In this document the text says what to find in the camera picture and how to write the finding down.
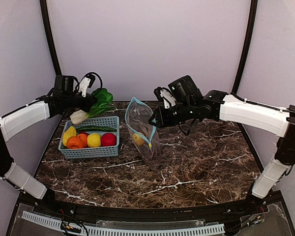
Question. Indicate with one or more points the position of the clear zip top bag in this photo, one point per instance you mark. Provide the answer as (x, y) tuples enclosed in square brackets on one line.
[(136, 117)]

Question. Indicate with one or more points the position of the red apple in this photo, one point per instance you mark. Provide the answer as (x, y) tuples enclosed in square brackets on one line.
[(108, 140)]

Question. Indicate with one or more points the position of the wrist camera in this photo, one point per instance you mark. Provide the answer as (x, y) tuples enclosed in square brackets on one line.
[(86, 82), (164, 95)]

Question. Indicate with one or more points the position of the yellow mango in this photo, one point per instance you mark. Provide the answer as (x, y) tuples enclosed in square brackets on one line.
[(138, 140)]

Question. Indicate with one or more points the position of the light blue plastic basket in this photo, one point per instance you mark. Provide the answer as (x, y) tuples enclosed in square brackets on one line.
[(92, 152)]

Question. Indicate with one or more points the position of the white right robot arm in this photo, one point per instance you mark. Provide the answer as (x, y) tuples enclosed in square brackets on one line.
[(183, 101)]

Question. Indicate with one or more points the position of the yellow pear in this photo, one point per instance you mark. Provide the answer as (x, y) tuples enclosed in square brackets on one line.
[(70, 132)]

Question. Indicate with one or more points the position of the black front rail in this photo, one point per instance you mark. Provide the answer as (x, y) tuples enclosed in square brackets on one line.
[(227, 212)]

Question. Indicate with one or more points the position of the orange fruit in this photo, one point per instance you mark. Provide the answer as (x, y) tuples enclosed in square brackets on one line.
[(75, 143)]

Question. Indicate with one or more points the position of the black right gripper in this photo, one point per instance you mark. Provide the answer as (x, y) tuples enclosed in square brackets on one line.
[(162, 117)]

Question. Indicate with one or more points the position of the light blue cable duct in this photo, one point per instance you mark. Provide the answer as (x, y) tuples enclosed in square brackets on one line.
[(117, 228)]

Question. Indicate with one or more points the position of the white garlic bulb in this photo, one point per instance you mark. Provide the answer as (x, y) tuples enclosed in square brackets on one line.
[(103, 104)]

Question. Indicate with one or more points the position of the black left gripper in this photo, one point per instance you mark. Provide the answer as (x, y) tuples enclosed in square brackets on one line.
[(87, 103)]

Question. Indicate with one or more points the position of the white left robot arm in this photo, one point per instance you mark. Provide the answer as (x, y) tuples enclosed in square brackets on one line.
[(66, 93)]

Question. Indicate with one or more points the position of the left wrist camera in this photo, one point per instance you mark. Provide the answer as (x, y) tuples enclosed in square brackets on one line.
[(86, 82)]

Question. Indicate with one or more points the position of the green cucumber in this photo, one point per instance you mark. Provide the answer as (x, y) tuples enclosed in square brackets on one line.
[(93, 128)]

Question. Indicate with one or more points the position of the yellow lemon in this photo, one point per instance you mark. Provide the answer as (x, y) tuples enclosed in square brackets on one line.
[(94, 140)]

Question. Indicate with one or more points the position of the small orange tangerine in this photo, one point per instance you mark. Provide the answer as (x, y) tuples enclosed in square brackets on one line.
[(83, 137)]

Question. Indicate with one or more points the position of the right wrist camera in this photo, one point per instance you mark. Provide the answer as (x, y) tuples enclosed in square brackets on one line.
[(164, 95)]

